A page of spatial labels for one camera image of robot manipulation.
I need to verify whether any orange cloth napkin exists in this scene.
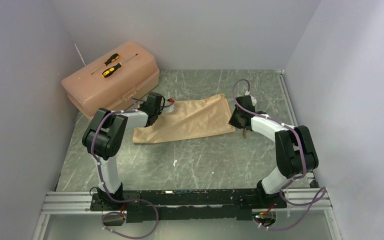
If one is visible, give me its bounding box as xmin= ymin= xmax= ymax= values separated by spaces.
xmin=132 ymin=94 xmax=236 ymax=144

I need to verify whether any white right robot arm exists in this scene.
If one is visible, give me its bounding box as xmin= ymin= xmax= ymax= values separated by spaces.
xmin=228 ymin=95 xmax=319 ymax=208

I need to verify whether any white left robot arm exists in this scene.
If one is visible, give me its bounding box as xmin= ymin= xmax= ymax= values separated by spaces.
xmin=82 ymin=92 xmax=170 ymax=210

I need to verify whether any brown wooden utensil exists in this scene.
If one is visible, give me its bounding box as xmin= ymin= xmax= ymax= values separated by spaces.
xmin=242 ymin=129 xmax=247 ymax=139

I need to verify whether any pink plastic toolbox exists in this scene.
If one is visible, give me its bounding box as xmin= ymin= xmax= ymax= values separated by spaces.
xmin=61 ymin=40 xmax=160 ymax=120

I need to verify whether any lower yellow black screwdriver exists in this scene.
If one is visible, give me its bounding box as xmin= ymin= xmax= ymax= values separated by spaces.
xmin=101 ymin=53 xmax=139 ymax=79

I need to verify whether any yellow black screwdriver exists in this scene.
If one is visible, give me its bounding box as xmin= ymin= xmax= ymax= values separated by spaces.
xmin=101 ymin=53 xmax=139 ymax=79
xmin=90 ymin=52 xmax=120 ymax=75

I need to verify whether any upper yellow black screwdriver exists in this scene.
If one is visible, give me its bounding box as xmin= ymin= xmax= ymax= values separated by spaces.
xmin=90 ymin=52 xmax=120 ymax=75

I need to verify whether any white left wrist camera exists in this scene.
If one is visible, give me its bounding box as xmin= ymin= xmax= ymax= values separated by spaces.
xmin=162 ymin=98 xmax=175 ymax=114

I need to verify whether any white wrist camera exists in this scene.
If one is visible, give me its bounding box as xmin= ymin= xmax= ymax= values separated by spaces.
xmin=162 ymin=98 xmax=175 ymax=114
xmin=247 ymin=95 xmax=257 ymax=106

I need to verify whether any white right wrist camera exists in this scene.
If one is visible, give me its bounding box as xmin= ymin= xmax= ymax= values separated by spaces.
xmin=247 ymin=95 xmax=257 ymax=106

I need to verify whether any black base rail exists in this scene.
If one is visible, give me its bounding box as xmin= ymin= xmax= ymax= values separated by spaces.
xmin=90 ymin=188 xmax=287 ymax=223

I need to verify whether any aluminium frame rail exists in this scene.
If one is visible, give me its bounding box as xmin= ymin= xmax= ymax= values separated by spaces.
xmin=32 ymin=188 xmax=342 ymax=240

